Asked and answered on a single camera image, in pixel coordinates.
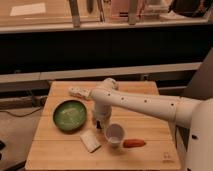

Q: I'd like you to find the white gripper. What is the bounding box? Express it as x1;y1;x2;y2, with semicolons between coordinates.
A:
92;103;112;131

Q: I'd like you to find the black floor cable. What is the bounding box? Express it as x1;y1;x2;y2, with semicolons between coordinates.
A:
0;105;44;118

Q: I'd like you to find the green round bowl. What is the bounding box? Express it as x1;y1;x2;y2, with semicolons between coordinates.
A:
53;100;87;132

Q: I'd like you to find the orange carrot toy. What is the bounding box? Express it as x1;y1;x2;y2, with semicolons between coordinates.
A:
123;139;146;148

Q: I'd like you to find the small black eraser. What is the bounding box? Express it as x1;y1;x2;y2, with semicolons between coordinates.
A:
96;121;102;130

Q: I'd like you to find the white paper sheet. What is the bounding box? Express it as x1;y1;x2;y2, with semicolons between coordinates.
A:
10;3;46;16

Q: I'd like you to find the white sponge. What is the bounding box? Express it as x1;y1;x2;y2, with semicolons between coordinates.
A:
80;130;101;153

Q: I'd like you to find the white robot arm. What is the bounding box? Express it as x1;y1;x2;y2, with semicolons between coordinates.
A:
90;79;213;171

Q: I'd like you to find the white paper cup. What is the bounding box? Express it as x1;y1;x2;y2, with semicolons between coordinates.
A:
105;123;125;148

